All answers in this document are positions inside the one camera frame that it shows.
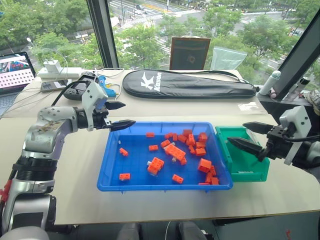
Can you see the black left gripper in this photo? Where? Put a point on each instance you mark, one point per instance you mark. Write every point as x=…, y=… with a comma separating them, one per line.
x=101, y=121

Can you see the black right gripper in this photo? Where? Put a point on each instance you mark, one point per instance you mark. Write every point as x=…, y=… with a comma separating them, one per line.
x=276, y=143

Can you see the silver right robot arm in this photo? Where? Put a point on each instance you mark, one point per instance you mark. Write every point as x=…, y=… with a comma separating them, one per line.
x=310, y=155

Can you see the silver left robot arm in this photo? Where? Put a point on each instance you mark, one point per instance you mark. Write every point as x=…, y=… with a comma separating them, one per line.
x=37, y=140

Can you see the green plastic bin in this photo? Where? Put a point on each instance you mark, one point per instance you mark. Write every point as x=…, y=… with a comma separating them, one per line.
x=245, y=163

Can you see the blue glue gun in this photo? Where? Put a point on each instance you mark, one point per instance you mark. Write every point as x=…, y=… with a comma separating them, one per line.
x=107, y=88

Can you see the clear small plastic bag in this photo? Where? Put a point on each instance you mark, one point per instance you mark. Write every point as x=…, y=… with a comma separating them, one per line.
x=248, y=106

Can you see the small orange block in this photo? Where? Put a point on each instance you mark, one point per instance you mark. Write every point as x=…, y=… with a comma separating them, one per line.
x=187, y=132
x=192, y=149
x=175, y=137
x=202, y=137
x=200, y=152
x=150, y=134
x=215, y=181
x=200, y=145
x=124, y=176
x=123, y=152
x=177, y=179
x=209, y=177
x=153, y=148
x=183, y=161
x=168, y=135
x=182, y=139
x=165, y=143
x=203, y=183
x=213, y=170
x=191, y=140

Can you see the black side shelf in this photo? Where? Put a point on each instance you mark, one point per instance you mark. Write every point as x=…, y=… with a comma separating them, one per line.
x=280, y=107

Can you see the black handheld game console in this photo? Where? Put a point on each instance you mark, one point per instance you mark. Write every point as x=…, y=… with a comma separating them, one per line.
x=75, y=91

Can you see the blue plastic tray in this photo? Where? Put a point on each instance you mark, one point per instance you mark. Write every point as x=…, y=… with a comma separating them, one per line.
x=137, y=165

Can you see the white bottle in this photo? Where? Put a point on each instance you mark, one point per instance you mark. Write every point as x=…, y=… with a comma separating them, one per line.
x=269, y=83

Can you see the large orange plastic building brick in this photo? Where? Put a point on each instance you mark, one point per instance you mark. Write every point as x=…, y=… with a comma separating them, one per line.
x=175, y=151

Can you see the white power strip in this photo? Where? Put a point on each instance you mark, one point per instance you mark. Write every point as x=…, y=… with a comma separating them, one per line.
x=62, y=73

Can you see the smartphone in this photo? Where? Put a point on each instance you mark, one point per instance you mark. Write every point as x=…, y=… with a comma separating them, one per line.
x=53, y=85

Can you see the grey sneaker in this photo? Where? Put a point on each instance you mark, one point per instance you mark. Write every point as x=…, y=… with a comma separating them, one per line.
x=314, y=98

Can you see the black racket bag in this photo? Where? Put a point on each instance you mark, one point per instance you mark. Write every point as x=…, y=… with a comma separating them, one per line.
x=190, y=83

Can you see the white charger plug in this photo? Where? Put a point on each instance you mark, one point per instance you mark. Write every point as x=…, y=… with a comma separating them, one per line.
x=52, y=66

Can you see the translucent teal plastic bag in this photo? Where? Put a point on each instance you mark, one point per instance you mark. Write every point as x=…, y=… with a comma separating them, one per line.
x=226, y=58

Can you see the dark slanted window pillar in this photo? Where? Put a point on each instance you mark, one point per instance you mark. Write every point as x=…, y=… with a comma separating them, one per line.
x=297, y=57

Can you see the brown framed board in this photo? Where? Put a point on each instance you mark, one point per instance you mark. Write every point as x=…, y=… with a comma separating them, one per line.
x=190, y=53

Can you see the open laptop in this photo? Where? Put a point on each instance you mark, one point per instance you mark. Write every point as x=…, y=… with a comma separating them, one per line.
x=13, y=75

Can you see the dark rounded shape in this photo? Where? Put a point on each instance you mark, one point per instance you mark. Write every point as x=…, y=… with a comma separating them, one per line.
x=191, y=231
x=128, y=231

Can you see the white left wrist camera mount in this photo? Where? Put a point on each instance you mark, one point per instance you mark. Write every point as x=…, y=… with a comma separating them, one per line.
x=93, y=96

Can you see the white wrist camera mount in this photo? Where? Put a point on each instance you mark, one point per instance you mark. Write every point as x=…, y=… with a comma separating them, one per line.
x=297, y=120
x=93, y=96

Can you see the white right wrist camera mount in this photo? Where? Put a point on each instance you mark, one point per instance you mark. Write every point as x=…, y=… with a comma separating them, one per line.
x=297, y=120

